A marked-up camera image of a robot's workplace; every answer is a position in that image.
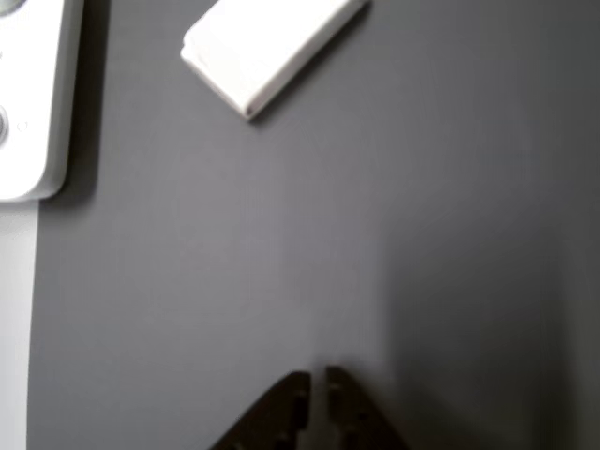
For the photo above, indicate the white block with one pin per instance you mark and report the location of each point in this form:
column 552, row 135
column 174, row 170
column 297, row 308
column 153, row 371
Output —
column 272, row 51

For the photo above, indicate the grey table mat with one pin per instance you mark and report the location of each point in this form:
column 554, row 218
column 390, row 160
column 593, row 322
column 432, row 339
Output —
column 375, row 234

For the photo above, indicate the white tray with round recesses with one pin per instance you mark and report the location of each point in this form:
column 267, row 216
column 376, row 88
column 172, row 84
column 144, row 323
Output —
column 28, row 94

